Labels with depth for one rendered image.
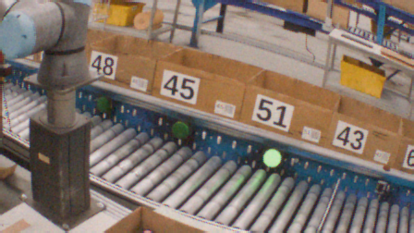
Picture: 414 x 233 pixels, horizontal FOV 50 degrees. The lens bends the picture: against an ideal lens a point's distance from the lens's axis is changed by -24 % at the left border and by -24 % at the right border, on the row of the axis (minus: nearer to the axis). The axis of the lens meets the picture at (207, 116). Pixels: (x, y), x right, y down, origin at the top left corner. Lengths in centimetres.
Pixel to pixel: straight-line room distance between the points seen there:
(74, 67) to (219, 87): 94
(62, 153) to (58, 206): 20
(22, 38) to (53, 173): 50
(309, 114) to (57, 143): 110
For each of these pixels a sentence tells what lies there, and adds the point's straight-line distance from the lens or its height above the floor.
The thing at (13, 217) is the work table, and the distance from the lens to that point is 167.
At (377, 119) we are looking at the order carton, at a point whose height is 99.
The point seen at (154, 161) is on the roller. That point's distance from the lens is 218.
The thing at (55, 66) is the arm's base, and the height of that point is 127.
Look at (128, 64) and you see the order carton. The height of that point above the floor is 100.
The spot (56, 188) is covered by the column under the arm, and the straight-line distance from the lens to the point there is 161.
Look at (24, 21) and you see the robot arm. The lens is 132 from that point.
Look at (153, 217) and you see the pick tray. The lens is 165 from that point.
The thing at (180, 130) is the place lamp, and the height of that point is 81.
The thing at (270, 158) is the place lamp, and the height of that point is 81.
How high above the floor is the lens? 172
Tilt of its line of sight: 21 degrees down
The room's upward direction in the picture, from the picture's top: 10 degrees clockwise
